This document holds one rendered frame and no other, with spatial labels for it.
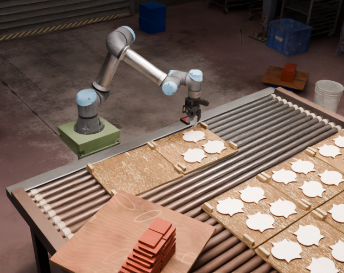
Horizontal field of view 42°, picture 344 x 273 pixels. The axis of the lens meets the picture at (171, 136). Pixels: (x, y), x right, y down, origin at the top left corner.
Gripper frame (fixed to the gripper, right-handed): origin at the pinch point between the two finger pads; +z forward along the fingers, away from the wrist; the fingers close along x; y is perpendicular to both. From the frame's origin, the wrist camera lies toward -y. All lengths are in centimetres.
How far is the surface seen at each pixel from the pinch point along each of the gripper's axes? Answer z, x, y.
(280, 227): 9, 84, 16
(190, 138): 7.9, 1.4, 3.3
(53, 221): 11, 18, 100
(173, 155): 9.0, 8.4, 21.8
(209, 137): 9.0, 5.5, -8.1
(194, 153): 7.9, 14.9, 11.9
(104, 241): -1, 53, 93
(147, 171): 9.0, 12.6, 43.2
